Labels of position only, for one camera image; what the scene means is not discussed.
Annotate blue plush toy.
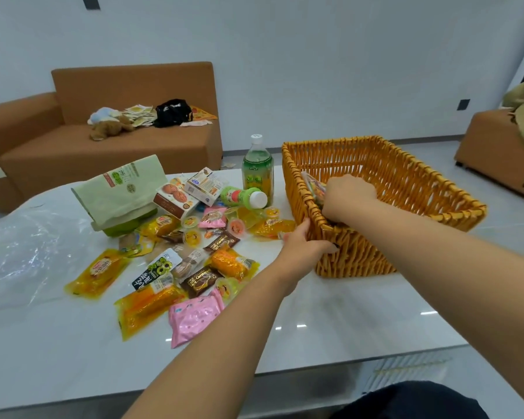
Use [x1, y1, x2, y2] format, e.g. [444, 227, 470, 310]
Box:
[87, 107, 122, 125]

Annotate clear plastic bag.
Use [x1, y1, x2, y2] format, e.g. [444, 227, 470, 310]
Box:
[0, 204, 98, 317]

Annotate colourful snack packet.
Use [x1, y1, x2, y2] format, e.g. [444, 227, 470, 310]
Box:
[301, 171, 329, 209]

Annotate clear brown snack packet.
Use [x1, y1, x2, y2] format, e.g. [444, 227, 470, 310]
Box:
[173, 248, 208, 278]

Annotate orange corn cob packet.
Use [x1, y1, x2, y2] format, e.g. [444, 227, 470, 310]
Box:
[205, 246, 261, 283]

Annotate small green bottle white cap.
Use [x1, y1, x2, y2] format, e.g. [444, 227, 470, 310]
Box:
[220, 186, 269, 210]

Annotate yellow sausage packet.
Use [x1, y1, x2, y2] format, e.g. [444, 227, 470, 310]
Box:
[249, 218, 297, 239]

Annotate light green rice bag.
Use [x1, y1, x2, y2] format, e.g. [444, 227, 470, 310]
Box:
[71, 155, 169, 238]

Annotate large yellow corn packet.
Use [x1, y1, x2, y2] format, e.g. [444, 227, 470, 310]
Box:
[114, 281, 188, 342]

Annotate large pink snack packet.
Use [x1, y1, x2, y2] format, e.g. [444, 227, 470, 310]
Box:
[168, 289, 226, 349]

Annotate small pink snack packet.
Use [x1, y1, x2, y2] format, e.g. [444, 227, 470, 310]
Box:
[198, 207, 228, 229]

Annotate tall green drink bottle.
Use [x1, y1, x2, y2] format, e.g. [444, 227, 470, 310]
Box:
[242, 134, 274, 207]

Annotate black cloth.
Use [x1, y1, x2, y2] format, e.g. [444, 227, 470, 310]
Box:
[153, 99, 194, 128]

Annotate white and blue carton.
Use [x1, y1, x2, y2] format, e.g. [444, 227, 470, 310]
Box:
[184, 167, 224, 207]

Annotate yellow green snack packet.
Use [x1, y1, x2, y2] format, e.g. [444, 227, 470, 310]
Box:
[118, 233, 156, 258]

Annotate orange jelly cup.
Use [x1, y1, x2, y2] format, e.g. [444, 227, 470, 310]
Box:
[226, 218, 247, 239]

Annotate person's left hand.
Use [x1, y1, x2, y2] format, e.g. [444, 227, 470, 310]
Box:
[268, 218, 339, 297]

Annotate brown chocolate packet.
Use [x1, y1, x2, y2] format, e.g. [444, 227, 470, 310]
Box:
[181, 266, 223, 299]
[203, 231, 241, 254]

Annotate yellow corn cob packet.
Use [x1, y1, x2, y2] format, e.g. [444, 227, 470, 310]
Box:
[64, 248, 132, 300]

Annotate orange wicker basket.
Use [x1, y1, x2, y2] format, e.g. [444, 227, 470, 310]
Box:
[282, 135, 488, 279]

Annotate person's right forearm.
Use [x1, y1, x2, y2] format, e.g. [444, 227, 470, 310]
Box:
[345, 204, 524, 415]

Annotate brown sofa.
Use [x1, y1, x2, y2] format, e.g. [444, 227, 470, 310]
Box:
[0, 62, 223, 214]

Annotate brown ottoman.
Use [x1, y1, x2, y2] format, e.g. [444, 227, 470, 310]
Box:
[454, 109, 524, 204]

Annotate yellow red label packet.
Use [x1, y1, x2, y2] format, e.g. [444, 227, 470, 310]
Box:
[137, 214, 181, 243]

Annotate brown plush toy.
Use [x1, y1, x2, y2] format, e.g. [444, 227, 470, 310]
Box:
[89, 115, 135, 142]

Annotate brown biscuit box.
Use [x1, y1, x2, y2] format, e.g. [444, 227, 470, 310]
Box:
[153, 183, 200, 220]

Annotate black and green packet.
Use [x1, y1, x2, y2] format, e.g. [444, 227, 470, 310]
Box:
[132, 248, 183, 292]

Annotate person's black trousers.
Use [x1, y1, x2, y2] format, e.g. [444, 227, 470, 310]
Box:
[331, 381, 490, 419]

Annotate person's right hand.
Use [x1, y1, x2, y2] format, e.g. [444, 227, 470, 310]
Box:
[322, 174, 378, 225]

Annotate pile of paper packets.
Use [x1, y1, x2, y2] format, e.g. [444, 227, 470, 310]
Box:
[121, 104, 158, 128]

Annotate person's left forearm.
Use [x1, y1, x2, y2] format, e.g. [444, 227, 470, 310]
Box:
[122, 274, 289, 419]

